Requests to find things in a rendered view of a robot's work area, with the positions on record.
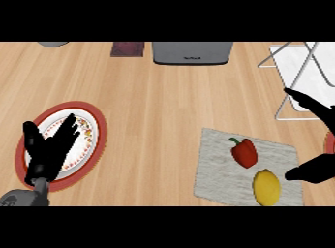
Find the grey toaster appliance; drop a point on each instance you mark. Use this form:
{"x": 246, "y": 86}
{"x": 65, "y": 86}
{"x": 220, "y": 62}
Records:
{"x": 192, "y": 53}

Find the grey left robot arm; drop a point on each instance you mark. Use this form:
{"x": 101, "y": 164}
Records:
{"x": 24, "y": 196}

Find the grey round container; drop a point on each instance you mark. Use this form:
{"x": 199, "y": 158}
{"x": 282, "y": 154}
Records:
{"x": 52, "y": 44}

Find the grey cloth placemat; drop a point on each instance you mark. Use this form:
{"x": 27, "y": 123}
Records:
{"x": 223, "y": 174}

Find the dark maroon box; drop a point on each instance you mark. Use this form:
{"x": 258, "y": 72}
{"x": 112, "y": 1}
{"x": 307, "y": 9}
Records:
{"x": 127, "y": 49}

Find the yellow lemon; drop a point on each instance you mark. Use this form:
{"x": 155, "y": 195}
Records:
{"x": 266, "y": 187}

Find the white patterned plate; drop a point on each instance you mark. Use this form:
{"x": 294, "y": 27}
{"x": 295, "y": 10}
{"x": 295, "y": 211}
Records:
{"x": 86, "y": 137}

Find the red bell pepper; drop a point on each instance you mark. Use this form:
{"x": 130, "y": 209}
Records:
{"x": 245, "y": 153}

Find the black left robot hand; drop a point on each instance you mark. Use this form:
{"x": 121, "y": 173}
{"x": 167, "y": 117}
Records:
{"x": 49, "y": 151}

